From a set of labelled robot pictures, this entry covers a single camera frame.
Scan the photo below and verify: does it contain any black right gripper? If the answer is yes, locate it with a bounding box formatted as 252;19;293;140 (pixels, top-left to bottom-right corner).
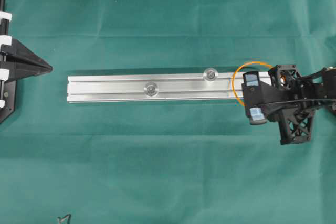
268;65;318;145

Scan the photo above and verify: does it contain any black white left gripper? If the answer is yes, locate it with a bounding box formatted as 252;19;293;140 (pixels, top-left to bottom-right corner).
1;11;53;123

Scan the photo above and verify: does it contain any orange rubber band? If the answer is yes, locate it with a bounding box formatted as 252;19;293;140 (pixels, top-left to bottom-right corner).
231;61;273;107

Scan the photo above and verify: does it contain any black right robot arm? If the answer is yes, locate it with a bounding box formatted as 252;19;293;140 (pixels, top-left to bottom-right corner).
266;65;335;145

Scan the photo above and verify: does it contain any silver pulley shaft centre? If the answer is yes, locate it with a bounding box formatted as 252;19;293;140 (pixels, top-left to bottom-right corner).
144;82;159;97

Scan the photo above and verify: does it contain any green table cloth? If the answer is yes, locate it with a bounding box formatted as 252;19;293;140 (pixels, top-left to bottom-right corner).
1;0;335;223

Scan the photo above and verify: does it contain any silver aluminium extrusion rail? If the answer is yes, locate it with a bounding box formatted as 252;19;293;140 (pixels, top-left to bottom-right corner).
67;68;244;103

